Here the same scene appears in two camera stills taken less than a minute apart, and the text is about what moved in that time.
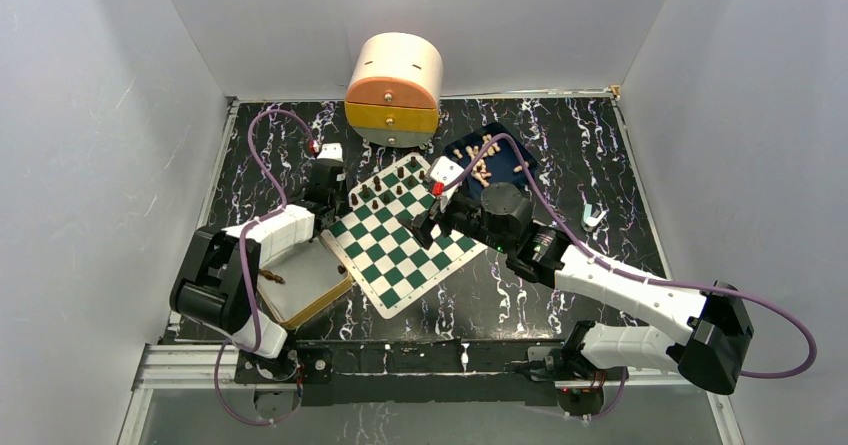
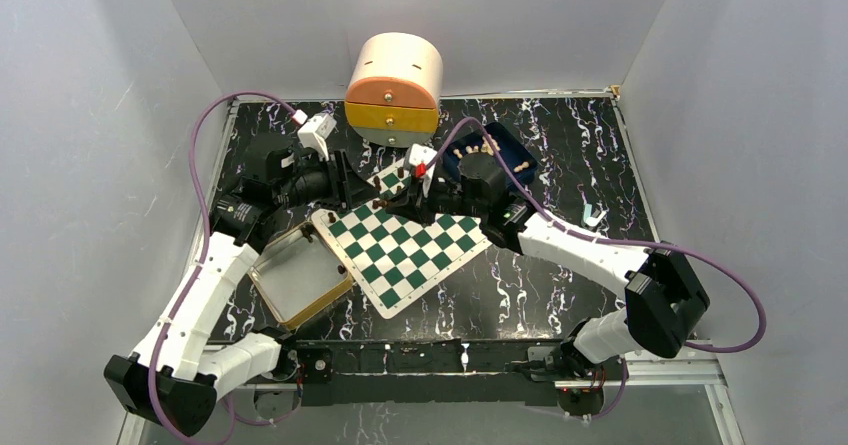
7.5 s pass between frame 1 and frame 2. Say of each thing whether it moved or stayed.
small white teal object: stayed
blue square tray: stayed
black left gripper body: moved
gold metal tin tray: stayed
